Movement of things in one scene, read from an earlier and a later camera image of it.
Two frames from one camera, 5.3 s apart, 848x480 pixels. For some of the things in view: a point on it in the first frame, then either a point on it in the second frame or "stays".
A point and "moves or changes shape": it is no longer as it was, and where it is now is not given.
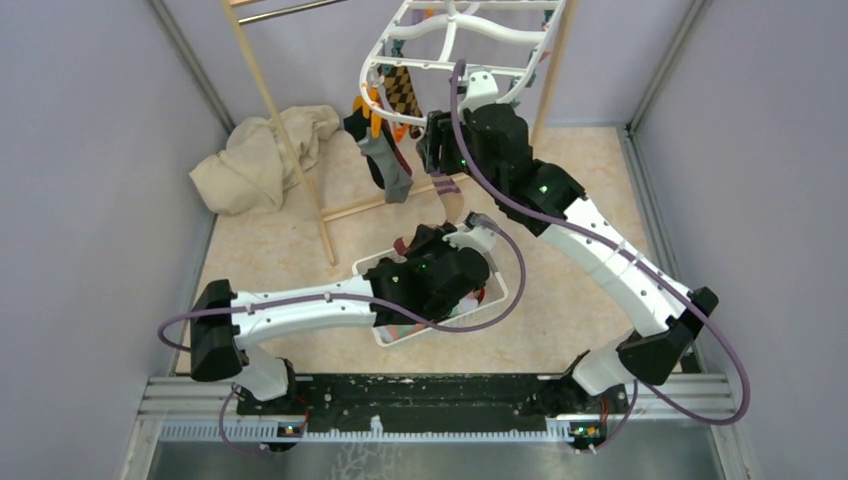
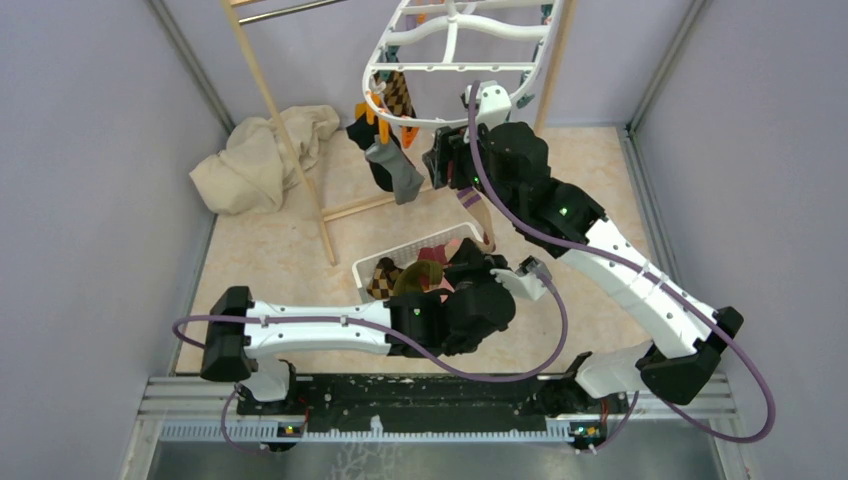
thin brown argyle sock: [400, 92] stays
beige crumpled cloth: [253, 170] stays
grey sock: [397, 181] moves or changes shape
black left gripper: [427, 238] -> [472, 261]
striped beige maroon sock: [451, 196] -> [477, 207]
